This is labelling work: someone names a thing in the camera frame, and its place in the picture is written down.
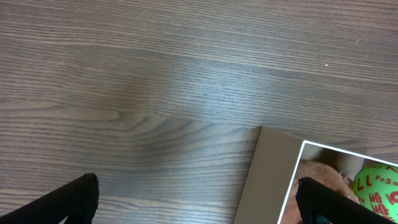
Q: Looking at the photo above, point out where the white cardboard box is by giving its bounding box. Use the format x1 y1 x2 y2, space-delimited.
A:
234 128 397 224

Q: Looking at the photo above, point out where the brown plush toy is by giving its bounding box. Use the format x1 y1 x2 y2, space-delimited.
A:
281 160 359 224

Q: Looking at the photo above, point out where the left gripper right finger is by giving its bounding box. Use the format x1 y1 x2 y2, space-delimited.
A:
295 177 394 224

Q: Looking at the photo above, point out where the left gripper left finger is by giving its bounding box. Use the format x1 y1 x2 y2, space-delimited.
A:
1 173 99 224

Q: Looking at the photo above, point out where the green number ball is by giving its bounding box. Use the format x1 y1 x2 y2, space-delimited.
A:
354 163 397 223

